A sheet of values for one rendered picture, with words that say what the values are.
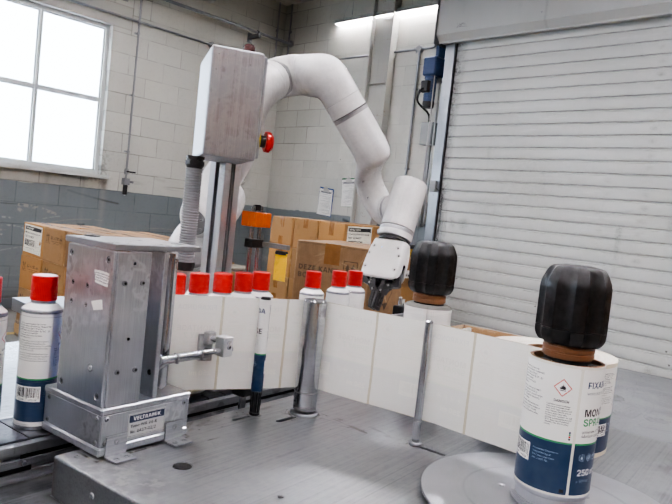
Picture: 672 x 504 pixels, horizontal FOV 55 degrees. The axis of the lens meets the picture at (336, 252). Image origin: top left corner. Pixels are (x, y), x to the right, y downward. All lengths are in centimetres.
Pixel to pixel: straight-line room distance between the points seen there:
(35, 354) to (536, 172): 510
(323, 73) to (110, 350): 90
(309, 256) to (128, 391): 112
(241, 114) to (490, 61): 512
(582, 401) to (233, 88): 75
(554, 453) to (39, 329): 66
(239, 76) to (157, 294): 46
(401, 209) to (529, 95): 441
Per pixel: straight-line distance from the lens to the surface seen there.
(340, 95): 152
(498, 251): 584
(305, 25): 818
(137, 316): 84
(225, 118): 116
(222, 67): 117
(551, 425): 80
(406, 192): 157
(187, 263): 120
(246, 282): 116
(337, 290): 139
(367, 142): 152
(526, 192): 575
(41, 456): 95
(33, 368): 94
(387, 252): 153
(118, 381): 85
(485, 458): 96
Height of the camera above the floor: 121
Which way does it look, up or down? 3 degrees down
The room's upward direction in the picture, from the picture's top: 6 degrees clockwise
